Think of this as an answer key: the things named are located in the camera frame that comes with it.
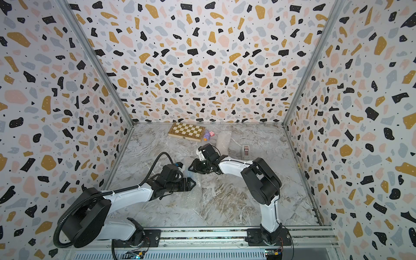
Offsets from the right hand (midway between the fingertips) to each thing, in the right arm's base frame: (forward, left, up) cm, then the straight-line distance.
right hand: (190, 170), depth 89 cm
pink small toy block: (+32, -10, -5) cm, 34 cm away
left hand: (-6, -2, -3) cm, 7 cm away
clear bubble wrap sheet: (+19, -18, +1) cm, 26 cm away
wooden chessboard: (+32, +7, -4) cm, 33 cm away
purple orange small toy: (+29, -7, -4) cm, 30 cm away
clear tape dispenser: (+17, -33, -5) cm, 37 cm away
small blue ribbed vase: (-1, 0, -2) cm, 2 cm away
